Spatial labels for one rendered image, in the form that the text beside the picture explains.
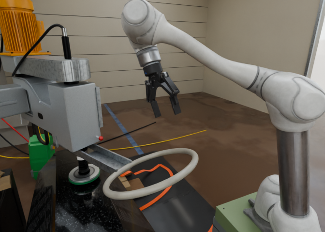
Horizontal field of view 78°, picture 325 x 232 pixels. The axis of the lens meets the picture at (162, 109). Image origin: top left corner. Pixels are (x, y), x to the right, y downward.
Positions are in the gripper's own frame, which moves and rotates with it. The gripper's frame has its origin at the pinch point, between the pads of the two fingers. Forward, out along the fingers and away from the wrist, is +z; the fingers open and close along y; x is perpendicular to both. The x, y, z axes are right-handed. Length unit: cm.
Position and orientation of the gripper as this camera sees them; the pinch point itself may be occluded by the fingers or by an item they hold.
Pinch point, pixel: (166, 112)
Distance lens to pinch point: 82.1
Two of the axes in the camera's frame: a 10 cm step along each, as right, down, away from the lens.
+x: -7.6, 2.9, -5.8
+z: 3.1, 9.5, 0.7
